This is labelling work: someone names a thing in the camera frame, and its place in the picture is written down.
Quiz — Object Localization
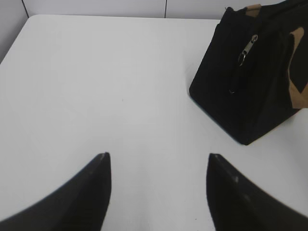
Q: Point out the silver zipper pull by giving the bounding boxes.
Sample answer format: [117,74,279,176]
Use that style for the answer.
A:
[238,34,258,66]

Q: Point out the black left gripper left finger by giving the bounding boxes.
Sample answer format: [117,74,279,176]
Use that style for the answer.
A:
[0,153,111,231]

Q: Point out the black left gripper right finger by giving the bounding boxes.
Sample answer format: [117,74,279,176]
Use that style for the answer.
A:
[206,154,308,231]

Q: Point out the black bag with tan handles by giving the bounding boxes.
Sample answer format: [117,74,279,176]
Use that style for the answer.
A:
[189,0,308,145]

